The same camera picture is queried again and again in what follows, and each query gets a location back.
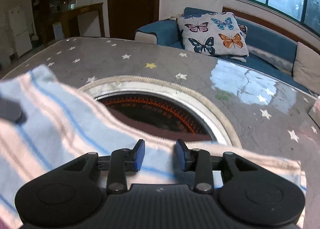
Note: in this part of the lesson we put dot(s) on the round heater recess in table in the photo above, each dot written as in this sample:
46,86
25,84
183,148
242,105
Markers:
164,105

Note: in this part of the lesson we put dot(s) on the white refrigerator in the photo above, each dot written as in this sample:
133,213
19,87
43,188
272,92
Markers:
19,31

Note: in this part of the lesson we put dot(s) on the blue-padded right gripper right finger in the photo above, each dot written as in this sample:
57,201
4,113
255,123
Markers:
198,161

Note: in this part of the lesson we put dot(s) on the butterfly print pillow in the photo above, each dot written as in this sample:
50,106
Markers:
214,34

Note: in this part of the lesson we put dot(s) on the blue white striped sweater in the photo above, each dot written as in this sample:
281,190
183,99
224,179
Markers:
54,170

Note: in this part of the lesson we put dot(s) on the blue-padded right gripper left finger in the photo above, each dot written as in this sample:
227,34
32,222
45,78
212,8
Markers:
120,162

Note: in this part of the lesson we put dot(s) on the beige square cushion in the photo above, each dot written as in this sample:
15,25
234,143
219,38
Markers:
306,68

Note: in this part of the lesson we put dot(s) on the blue fabric sofa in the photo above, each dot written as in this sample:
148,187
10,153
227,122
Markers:
269,51

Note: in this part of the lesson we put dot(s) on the pink tissue pack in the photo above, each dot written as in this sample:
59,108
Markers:
314,112

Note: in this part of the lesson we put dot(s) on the grey star-patterned table cover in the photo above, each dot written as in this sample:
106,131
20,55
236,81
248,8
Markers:
269,116

